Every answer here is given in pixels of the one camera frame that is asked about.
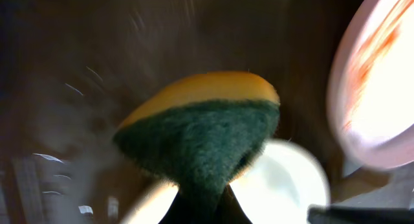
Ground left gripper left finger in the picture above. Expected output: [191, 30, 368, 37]
[159, 192, 188, 224]

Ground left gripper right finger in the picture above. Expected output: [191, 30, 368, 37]
[219, 185, 252, 224]

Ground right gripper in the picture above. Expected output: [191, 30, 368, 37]
[307, 206, 413, 224]

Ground white plate bottom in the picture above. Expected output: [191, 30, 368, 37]
[121, 140, 331, 223]

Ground white plate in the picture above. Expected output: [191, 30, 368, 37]
[327, 0, 413, 170]
[121, 140, 331, 223]

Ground green and yellow sponge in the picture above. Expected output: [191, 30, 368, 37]
[113, 71, 280, 215]

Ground white plate top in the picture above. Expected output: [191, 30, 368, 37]
[327, 0, 413, 170]

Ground brown plastic tray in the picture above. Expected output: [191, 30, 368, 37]
[1, 0, 363, 223]

